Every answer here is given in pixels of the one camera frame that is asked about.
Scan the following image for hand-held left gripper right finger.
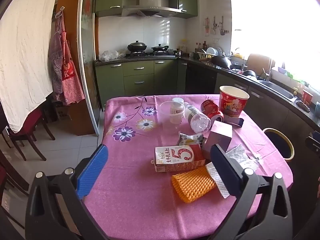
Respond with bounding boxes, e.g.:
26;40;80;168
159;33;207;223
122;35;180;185
209;144;293;240

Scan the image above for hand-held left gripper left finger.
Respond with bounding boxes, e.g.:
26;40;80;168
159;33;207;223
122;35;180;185
25;144;110;240

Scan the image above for clear plastic packaging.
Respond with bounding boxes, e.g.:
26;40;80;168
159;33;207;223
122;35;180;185
225;144;262;172

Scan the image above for pink cardboard box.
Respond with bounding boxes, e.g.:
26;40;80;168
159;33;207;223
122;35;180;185
202;120;233;160

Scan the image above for orange foam net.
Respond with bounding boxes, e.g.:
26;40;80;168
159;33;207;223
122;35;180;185
171;166;217;204

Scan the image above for yellow-rimmed blue trash bin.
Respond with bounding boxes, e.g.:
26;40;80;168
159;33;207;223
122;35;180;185
262;128;295;160

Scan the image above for white snack wrapper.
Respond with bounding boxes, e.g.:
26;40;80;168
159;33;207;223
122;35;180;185
177;131;204;147

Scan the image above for red and white milk carton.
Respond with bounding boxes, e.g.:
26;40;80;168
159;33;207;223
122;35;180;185
152;144;207;173

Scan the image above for clear plastic water bottle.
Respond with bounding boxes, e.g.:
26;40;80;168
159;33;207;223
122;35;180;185
184;102;211;133

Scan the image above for red paper bucket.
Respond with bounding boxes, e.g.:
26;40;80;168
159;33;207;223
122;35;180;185
219;86;250;125

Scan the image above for red soda can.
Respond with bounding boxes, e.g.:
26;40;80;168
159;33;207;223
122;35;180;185
201;99;225;122

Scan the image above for clear plastic cup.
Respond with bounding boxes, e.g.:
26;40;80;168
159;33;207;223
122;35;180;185
159;101;185;133

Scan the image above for small white plastic bottle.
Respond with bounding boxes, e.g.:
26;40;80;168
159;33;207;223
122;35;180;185
170;97;186;125

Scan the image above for pink floral tablecloth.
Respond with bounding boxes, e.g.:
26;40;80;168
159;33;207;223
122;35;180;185
84;94;293;240

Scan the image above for red paper cup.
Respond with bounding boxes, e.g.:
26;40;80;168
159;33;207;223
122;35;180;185
302;89;313;105

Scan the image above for steel sink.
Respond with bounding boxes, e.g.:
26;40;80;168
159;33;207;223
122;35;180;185
260;80;295;103

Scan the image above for wooden chair with red seat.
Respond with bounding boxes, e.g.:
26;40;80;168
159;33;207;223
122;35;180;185
9;110;55;162

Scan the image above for dark wooden chair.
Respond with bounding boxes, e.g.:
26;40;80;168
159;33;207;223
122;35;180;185
0;150;33;230

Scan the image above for steel faucet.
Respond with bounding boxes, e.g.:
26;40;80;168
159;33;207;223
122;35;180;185
261;57;273;80

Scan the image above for red checked apron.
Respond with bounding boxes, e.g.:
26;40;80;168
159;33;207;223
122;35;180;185
60;12;85;105

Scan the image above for wooden cutting board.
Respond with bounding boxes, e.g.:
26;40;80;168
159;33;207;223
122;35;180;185
246;53;275;74

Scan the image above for large black wok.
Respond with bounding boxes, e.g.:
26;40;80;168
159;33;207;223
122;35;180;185
211;55;233;70

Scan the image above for purple checked apron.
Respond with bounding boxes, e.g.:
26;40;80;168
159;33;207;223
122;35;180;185
49;12;66;94

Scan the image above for dish rack with dishes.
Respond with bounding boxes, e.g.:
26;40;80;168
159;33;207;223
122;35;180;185
197;46;225;60

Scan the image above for condiment bottles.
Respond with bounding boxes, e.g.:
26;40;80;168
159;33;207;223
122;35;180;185
195;41;208;53

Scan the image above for frosted glass sliding door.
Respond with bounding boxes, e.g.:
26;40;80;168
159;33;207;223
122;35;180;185
79;0;103;135

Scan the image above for gas stove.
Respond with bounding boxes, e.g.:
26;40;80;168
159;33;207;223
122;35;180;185
125;51;175;58

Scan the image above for black wok with lid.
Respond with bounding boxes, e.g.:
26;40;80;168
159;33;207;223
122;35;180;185
127;40;147;53

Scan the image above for white hanging sheet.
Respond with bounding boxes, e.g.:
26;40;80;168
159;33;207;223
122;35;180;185
0;0;62;133

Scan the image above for black pan with lid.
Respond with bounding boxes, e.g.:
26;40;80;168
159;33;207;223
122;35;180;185
151;44;169;53

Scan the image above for steel range hood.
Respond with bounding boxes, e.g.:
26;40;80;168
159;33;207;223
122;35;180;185
122;0;182;18

